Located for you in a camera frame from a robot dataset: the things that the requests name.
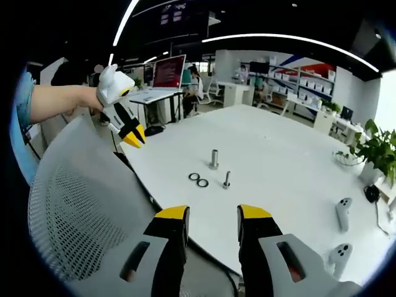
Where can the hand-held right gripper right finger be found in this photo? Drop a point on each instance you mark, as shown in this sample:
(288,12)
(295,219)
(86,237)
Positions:
(253,247)

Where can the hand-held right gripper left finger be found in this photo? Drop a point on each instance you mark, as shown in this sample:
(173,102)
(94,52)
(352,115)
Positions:
(173,247)

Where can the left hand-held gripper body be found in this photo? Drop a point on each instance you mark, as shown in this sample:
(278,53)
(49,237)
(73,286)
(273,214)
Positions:
(111,86)

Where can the large black washer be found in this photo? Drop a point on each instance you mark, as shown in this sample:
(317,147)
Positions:
(189,177)
(197,183)

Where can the small steel threaded stud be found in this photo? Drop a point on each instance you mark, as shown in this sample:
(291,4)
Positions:
(227,178)

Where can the large steel threaded stud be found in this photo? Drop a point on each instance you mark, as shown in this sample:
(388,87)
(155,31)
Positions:
(214,157)

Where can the open laptop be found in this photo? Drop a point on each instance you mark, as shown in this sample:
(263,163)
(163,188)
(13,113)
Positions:
(168,71)

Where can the white handheld controller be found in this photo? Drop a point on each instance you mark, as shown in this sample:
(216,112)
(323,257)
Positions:
(343,216)
(337,263)

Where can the white swivel chair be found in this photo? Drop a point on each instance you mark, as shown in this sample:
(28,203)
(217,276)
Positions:
(213,91)

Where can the person's blue shirt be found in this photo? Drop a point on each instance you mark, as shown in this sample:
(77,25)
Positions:
(24,99)

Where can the white mesh office chair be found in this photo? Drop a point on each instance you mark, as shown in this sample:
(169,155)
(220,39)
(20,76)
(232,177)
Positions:
(77,201)

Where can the black monitor by shelves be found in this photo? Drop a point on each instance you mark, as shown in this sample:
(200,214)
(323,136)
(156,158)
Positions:
(259,67)

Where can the white office desk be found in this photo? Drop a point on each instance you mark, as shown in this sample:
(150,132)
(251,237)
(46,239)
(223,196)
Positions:
(323,123)

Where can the large potted green plant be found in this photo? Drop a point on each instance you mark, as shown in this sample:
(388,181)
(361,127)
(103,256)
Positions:
(380,151)

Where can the small potted green plant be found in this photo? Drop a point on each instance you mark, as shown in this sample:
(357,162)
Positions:
(331,106)

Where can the small black desk monitor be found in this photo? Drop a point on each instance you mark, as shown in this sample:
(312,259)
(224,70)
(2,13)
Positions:
(347,113)

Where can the long ceiling light strip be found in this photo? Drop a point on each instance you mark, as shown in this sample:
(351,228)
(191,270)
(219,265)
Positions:
(278,35)

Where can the storage shelves with white bins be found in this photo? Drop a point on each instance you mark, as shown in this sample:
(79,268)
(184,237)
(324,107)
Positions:
(309,83)

